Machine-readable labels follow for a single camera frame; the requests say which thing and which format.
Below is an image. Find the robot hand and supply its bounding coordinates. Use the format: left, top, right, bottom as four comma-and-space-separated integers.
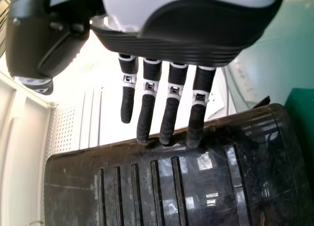
4, 0, 285, 149

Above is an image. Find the white perforated cable duct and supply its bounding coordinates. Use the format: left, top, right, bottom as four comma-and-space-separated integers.
0, 71, 105, 226

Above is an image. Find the black oven with glass door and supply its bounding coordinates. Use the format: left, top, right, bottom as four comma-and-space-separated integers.
43, 96, 314, 226

